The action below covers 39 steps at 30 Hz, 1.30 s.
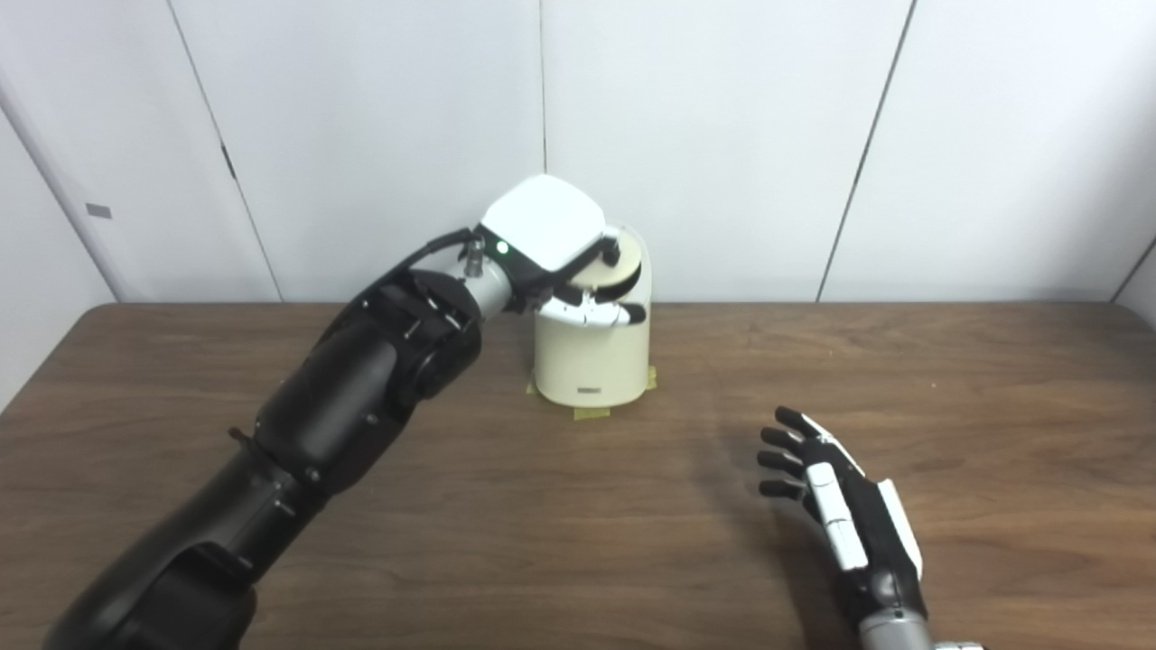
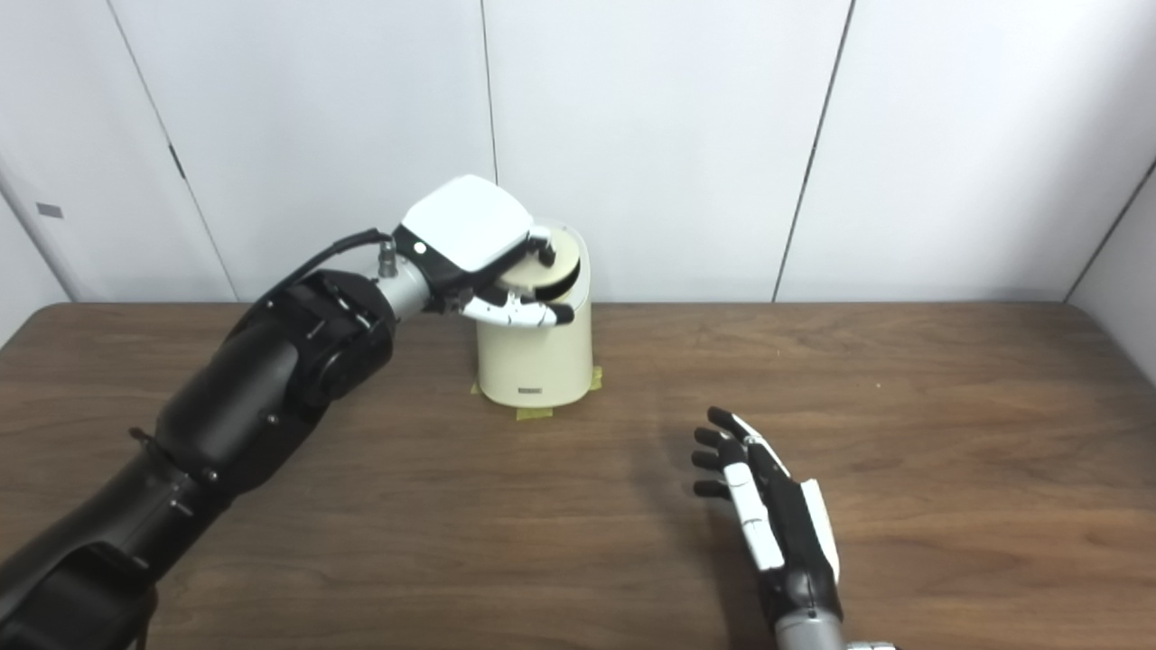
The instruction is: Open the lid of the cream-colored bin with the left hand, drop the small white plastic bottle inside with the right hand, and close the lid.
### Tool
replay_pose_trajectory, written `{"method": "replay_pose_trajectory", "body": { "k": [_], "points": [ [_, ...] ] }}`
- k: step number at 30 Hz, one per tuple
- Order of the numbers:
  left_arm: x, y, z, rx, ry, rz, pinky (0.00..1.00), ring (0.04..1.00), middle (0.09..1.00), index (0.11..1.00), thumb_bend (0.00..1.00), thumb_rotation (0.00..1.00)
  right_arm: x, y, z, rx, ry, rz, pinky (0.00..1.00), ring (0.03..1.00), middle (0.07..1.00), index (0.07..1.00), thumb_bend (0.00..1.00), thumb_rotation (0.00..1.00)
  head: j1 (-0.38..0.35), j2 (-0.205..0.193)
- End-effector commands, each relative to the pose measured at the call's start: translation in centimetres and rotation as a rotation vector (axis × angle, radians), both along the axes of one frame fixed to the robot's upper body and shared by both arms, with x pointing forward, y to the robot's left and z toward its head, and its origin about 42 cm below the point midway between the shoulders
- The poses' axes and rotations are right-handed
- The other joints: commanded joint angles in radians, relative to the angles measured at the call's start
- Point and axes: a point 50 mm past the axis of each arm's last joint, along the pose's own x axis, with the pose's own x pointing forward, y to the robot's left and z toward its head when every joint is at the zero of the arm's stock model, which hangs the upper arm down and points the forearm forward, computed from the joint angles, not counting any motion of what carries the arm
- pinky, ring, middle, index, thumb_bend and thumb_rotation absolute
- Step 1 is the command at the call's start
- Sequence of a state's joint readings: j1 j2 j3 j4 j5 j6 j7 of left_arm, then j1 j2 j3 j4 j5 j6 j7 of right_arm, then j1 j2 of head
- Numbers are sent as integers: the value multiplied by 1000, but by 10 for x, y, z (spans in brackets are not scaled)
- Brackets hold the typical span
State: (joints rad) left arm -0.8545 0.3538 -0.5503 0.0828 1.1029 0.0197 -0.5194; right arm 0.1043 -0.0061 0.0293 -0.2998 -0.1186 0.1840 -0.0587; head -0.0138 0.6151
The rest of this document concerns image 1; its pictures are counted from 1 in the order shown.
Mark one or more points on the small grey wall label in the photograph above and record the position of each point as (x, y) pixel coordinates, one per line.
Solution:
(98, 211)

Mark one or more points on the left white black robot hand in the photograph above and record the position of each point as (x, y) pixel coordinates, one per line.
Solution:
(542, 221)

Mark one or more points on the black wall panel hinge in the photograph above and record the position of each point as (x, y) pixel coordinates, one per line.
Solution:
(228, 162)

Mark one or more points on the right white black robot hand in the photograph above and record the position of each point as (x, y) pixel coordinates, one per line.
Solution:
(853, 515)

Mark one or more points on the cream-colored lidded bin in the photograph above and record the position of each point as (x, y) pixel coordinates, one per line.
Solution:
(596, 361)

